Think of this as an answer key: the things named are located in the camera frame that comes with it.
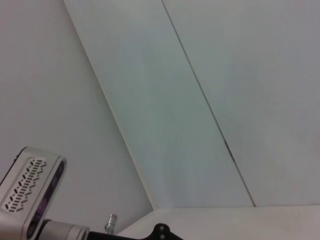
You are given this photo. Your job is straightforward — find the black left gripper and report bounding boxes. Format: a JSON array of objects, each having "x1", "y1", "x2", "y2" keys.
[{"x1": 88, "y1": 222, "x2": 186, "y2": 240}]

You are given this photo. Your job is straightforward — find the silver cylindrical connector plug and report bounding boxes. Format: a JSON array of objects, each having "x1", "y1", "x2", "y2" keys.
[{"x1": 103, "y1": 212, "x2": 119, "y2": 235}]

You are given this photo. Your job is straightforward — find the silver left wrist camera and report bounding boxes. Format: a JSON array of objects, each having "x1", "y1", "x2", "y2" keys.
[{"x1": 0, "y1": 146, "x2": 68, "y2": 240}]

